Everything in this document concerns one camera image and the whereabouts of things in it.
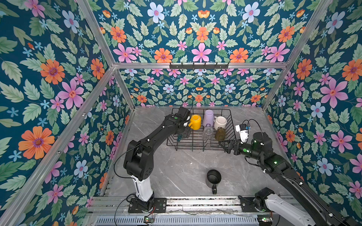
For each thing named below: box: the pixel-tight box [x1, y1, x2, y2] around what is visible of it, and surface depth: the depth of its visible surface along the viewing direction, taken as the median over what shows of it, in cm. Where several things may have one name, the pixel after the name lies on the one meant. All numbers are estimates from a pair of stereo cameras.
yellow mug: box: [188, 113, 202, 131], surface depth 99 cm
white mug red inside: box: [213, 115, 228, 131], surface depth 100 cm
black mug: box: [205, 169, 223, 195], surface depth 78 cm
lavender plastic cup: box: [202, 109, 215, 128], surface depth 100 cm
